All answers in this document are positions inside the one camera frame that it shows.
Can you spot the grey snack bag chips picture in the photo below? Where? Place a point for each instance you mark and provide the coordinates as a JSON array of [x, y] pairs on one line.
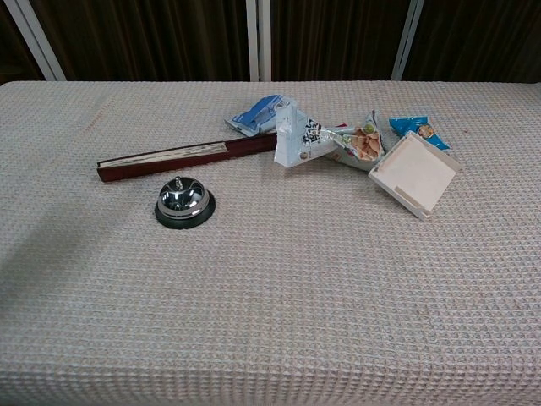
[[361, 146]]

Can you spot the dark brown curtain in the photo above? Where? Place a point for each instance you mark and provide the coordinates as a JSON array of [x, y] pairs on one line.
[[139, 38]]

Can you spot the beige waffle weave tablecloth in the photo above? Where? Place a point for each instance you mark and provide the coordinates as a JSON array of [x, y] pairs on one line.
[[296, 296]]

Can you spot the dark red folded hand fan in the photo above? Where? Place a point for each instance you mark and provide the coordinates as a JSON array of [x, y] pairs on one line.
[[190, 154]]

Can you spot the white vertical frame post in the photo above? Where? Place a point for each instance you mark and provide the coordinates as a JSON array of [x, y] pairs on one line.
[[258, 40]]

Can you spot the chrome call bell black base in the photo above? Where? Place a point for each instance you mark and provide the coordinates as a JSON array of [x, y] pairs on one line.
[[185, 201]]

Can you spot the white slanted frame bar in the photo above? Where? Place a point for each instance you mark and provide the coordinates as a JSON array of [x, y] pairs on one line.
[[406, 40], [36, 40]]

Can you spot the cream square plastic tray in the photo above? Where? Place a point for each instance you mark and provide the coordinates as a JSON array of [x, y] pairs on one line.
[[416, 173]]

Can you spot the white snack bag black print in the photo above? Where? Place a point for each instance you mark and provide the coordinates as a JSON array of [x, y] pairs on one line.
[[296, 141]]

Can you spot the blue white plastic package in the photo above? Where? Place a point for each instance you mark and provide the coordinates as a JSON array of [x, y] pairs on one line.
[[258, 113]]

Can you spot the small blue snack packet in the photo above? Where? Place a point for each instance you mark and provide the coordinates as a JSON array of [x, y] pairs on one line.
[[416, 129]]

